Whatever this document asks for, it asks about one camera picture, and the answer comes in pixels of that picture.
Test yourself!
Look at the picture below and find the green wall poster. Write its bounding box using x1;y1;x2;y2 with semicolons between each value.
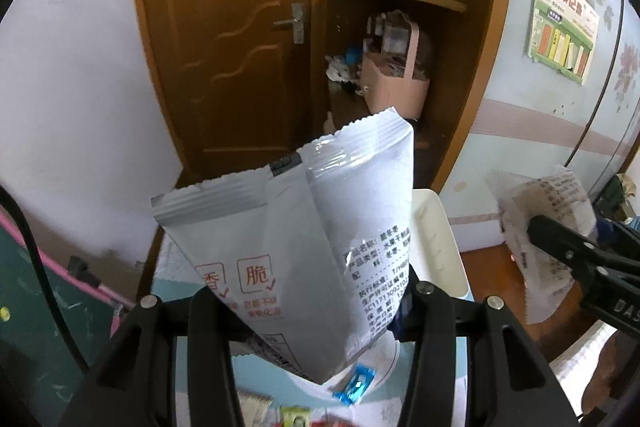
527;0;601;86

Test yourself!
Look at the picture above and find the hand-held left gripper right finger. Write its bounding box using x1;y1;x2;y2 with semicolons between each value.
392;281;585;427

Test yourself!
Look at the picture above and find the beige small packet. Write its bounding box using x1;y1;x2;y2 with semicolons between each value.
237;388;274;419

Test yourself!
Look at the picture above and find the white round plate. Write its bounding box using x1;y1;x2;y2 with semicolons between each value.
290;332;402;408

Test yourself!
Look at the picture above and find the thick black cable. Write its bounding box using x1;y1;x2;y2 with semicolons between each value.
0;186;90;370

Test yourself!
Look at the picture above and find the black clip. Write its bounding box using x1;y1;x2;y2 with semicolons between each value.
67;256;102;289

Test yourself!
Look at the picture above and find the thin black wall cable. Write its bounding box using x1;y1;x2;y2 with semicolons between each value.
569;0;626;170

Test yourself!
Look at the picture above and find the brown wooden door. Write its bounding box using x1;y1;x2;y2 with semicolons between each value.
131;0;326;188

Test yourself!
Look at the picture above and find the clear printed snack packet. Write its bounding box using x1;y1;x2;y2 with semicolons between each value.
485;164;598;325

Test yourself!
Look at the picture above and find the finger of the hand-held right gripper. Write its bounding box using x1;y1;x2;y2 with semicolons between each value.
526;215;640;283
594;217;633;254

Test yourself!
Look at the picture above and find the white crumpled paper clutter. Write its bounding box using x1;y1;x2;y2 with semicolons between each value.
325;54;362;84

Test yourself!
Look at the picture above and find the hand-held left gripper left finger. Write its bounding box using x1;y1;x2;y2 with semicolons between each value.
59;287;251;427

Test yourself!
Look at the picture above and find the wooden shelf unit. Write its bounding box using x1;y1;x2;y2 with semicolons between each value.
310;0;516;196

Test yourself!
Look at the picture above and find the pink handled basket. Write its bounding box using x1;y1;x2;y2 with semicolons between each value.
360;21;434;121

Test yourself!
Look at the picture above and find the white foil snack bag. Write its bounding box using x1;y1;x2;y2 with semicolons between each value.
151;106;416;384

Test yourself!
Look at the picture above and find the pink-framed chalkboard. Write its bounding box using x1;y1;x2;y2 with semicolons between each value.
0;207;137;408

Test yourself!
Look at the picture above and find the dark green object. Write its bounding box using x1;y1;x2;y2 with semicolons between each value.
599;174;627;222

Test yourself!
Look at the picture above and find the clear plastic box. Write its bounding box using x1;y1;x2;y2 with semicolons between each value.
382;9;419;54

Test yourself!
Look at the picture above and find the green yellow candy packet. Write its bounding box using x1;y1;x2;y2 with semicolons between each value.
280;406;312;427

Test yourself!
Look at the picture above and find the blue candy wrapper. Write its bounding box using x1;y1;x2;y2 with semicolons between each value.
332;363;377;405

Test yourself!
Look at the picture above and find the white patterned cloth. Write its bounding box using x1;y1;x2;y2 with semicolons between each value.
549;322;622;414

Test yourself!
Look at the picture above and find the white plastic storage bin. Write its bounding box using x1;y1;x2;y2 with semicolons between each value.
410;189;473;304

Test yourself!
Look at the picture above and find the metal door handle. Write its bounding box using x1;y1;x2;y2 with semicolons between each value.
272;3;307;45

